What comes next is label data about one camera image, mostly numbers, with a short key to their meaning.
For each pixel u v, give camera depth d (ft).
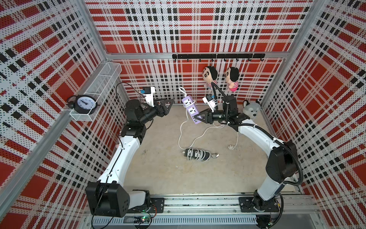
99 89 2.62
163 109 2.06
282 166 1.50
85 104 2.10
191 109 2.42
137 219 2.36
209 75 2.98
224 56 2.90
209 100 2.31
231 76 3.06
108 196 1.27
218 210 2.40
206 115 2.32
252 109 3.06
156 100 2.21
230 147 3.06
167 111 2.13
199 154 2.83
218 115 2.30
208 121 2.32
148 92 2.00
